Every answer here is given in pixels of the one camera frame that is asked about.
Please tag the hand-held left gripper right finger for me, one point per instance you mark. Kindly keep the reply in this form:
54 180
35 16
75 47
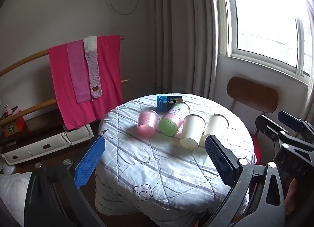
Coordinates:
220 162

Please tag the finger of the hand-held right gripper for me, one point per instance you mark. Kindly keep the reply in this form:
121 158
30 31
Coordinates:
269 126
290 119

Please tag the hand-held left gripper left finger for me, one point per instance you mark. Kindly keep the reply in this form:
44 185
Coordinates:
90 164

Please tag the white plastic cup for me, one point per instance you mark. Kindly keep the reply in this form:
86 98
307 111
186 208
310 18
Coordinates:
192 131
217 125

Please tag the green bottomed cup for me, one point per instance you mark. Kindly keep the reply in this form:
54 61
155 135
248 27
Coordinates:
171 121

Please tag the pink plastic cup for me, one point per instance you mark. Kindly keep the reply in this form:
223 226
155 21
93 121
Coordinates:
146 122

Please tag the person's right hand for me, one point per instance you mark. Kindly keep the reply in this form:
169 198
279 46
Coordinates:
292 196

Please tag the grey curtain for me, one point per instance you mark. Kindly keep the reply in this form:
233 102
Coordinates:
308 101
186 33

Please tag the red seat cushion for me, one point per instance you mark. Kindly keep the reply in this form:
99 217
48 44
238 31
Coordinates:
257 149

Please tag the brown wooden chair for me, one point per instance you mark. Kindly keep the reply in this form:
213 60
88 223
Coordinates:
252 94

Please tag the white plastic drawer unit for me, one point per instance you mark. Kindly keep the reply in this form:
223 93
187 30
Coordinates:
46 143

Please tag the round table with quilt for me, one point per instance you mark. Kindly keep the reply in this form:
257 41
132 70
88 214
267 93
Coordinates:
157 168

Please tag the large hot pink towel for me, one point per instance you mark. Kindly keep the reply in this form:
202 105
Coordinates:
61 89

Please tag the blue cardboard box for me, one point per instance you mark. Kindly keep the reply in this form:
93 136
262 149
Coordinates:
163 103

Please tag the orange tissue box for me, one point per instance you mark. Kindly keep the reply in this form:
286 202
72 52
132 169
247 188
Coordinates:
13 125

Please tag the narrow light pink towel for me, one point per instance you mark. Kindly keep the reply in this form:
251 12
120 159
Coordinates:
78 74

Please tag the knitted pink white cloth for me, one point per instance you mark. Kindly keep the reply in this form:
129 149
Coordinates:
92 70

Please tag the white framed window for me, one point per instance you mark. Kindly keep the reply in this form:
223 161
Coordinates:
267 16

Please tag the wooden towel rack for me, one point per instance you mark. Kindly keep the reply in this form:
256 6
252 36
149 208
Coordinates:
23 62

